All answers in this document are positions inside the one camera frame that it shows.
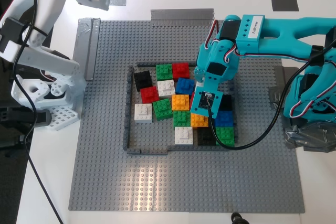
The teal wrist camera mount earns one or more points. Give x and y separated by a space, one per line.
195 103

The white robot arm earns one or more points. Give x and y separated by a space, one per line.
52 61

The grey duct tape strip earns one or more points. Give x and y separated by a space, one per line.
278 98
90 51
181 16

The orange brick cube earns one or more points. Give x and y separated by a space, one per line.
180 102
198 120

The grey studded baseplate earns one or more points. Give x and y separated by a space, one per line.
183 182

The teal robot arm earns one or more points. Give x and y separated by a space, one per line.
288 35

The dark grey tape square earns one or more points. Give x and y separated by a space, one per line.
284 2

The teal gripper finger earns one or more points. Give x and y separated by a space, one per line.
198 74

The black brick cube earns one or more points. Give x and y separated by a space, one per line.
143 80
226 103
203 137

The crumpled grey duct tape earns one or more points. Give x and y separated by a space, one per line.
309 137

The green brick cube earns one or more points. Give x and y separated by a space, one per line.
182 118
164 72
227 133
162 109

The dark grey brick wall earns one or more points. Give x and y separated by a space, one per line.
183 149
232 87
147 64
128 98

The red brick cube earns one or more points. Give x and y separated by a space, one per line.
149 95
193 97
181 69

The black table clamp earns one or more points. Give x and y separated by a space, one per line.
39 119

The blue brick cube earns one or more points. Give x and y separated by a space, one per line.
185 85
224 119

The black knob object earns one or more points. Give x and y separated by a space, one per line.
239 218

